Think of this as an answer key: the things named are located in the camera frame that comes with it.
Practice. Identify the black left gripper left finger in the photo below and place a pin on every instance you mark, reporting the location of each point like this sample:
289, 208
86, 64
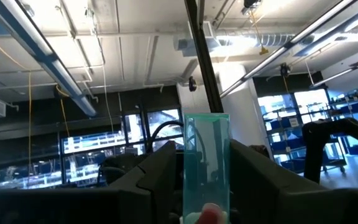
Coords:
148, 193

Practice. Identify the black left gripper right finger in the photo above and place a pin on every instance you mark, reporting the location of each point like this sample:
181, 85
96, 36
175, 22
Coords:
275, 196

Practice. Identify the shelving rack with blue bins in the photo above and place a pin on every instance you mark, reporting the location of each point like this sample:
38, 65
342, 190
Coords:
287, 124

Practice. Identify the white building column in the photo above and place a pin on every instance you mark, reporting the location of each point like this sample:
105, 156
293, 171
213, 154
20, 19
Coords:
244, 102

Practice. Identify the overhead LED light bar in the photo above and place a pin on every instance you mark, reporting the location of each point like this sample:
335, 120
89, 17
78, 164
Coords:
275, 55
51, 62

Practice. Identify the black rig frame post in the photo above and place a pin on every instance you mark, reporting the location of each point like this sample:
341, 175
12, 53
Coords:
204, 62

